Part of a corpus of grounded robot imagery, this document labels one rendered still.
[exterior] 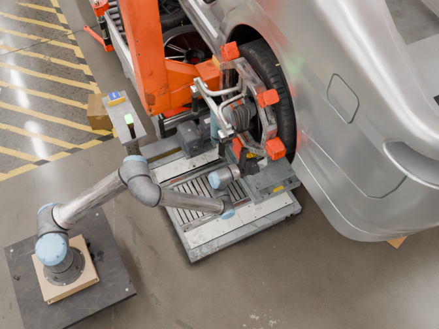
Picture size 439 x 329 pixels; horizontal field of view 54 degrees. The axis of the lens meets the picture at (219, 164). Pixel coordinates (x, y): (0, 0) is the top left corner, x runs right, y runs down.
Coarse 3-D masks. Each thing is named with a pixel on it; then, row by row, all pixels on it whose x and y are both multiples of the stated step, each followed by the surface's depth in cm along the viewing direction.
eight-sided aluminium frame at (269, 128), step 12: (240, 60) 222; (228, 72) 248; (240, 72) 220; (252, 72) 217; (228, 84) 256; (252, 84) 213; (264, 84) 214; (228, 96) 264; (264, 120) 216; (264, 132) 220; (252, 144) 254; (264, 144) 227
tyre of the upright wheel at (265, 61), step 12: (240, 48) 229; (252, 48) 221; (264, 48) 219; (252, 60) 221; (264, 60) 214; (276, 60) 214; (264, 72) 214; (276, 72) 211; (276, 84) 210; (288, 96) 212; (276, 108) 216; (288, 108) 213; (288, 120) 214; (288, 132) 219; (288, 144) 225
